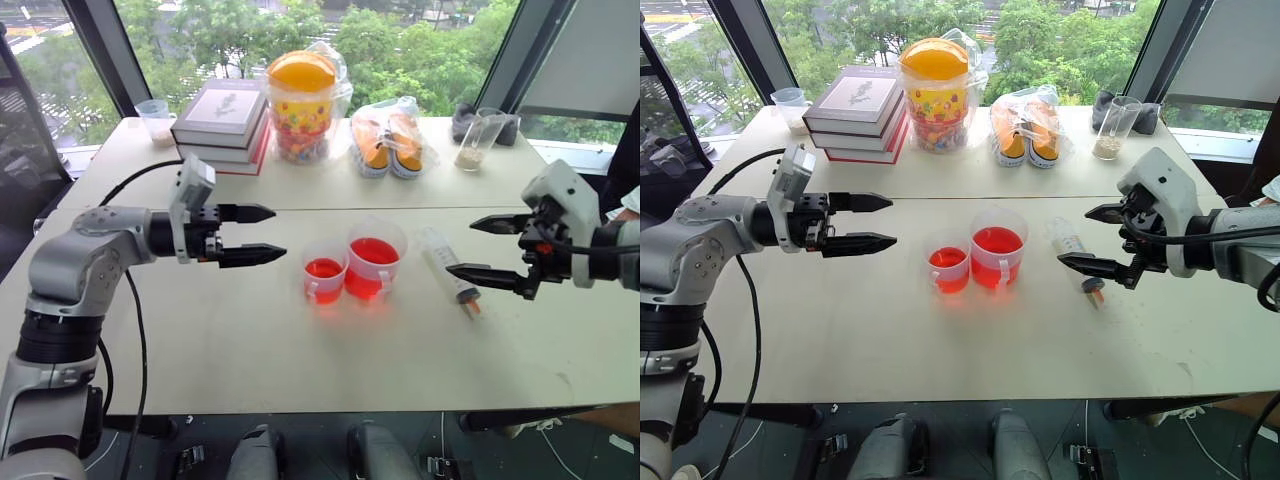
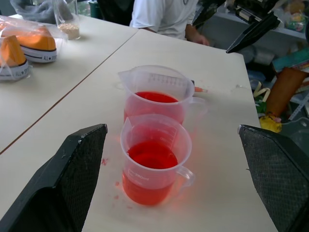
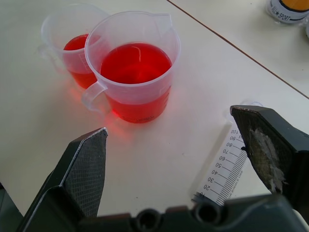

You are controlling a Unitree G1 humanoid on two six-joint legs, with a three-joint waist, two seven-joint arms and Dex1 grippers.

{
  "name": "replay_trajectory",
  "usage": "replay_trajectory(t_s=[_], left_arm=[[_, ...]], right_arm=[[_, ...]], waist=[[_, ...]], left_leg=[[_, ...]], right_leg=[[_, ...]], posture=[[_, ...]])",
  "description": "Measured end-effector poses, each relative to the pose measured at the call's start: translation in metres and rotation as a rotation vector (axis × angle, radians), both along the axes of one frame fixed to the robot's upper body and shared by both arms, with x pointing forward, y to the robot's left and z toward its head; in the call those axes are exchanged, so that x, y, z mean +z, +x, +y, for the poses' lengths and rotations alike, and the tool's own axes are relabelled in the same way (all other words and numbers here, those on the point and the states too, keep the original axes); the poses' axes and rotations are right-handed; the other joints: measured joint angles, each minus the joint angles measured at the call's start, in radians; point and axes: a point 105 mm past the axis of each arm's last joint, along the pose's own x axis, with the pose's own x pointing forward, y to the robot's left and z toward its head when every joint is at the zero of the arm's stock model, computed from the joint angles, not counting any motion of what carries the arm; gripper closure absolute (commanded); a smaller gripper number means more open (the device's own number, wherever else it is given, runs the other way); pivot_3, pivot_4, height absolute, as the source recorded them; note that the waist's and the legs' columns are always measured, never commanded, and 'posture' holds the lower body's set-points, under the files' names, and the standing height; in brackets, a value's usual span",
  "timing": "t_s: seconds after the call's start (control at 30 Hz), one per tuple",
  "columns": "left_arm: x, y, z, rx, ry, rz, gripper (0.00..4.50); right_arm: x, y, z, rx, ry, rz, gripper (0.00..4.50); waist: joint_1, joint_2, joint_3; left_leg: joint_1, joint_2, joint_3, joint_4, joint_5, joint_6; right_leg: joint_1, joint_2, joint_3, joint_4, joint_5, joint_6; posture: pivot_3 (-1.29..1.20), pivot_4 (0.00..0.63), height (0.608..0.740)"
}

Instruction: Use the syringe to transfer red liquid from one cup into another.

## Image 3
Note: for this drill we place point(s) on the white printed bottle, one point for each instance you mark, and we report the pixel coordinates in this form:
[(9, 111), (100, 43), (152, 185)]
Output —
[(288, 9)]

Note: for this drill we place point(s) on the beaker with red liquid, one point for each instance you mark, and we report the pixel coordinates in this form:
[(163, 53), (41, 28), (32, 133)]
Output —
[(135, 70), (72, 48)]

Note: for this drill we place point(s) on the clear graduated plastic syringe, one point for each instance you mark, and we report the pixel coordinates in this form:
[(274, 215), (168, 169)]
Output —
[(223, 166)]

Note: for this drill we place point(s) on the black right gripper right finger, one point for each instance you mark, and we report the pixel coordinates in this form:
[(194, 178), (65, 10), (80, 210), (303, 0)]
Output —
[(270, 149)]

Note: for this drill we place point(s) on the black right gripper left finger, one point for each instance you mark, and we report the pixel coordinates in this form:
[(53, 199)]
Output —
[(83, 169)]

